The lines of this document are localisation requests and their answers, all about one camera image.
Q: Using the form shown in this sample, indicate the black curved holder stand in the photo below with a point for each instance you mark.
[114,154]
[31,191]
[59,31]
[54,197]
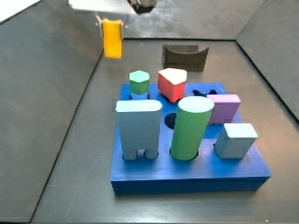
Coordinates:
[186,57]

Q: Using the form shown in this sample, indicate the tall green cylinder block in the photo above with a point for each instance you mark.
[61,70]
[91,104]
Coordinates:
[193,118]

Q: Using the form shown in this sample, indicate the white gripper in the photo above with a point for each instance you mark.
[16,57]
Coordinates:
[109,6]

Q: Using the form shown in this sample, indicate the tall light blue block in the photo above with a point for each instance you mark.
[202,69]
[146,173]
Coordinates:
[139,127]

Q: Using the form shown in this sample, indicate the purple square block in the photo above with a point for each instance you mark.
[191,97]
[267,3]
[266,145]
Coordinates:
[225,109]

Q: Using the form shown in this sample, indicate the yellow arch block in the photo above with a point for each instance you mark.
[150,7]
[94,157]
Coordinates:
[113,38]

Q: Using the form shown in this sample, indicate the blue shape sorter board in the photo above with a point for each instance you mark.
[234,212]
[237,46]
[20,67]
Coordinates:
[205,174]

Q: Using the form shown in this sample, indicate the red pentagon block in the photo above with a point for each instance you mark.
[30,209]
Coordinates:
[171,82]

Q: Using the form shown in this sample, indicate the light blue rectangular block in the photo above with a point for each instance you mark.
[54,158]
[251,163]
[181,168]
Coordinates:
[235,140]

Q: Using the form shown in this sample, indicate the green hexagon block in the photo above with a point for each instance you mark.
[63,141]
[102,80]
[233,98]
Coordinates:
[139,82]

